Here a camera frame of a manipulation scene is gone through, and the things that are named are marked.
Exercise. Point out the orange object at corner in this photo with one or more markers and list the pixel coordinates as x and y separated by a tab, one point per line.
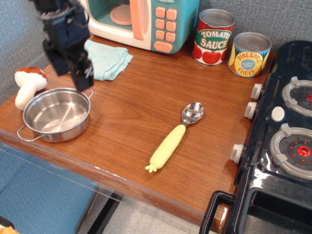
7	227

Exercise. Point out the plush mushroom toy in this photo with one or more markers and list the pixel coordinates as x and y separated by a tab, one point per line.
29	80

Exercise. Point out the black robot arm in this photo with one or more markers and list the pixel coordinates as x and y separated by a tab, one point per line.
54	9

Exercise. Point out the teal toy microwave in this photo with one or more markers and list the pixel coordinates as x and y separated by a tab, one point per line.
157	25

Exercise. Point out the pineapple slices can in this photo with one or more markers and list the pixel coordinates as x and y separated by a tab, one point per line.
250	51

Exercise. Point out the yellow handled metal spoon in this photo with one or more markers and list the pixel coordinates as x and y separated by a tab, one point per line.
192	113

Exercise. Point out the tomato sauce can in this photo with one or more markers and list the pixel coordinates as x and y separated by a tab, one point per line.
214	31

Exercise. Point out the small steel pot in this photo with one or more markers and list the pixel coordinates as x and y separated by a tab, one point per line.
56	115

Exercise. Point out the light blue cloth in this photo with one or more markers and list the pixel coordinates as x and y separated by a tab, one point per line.
107	61

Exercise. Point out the black toy stove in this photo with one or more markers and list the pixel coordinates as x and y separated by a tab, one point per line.
273	184

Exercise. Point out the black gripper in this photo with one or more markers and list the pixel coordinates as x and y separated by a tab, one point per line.
64	46

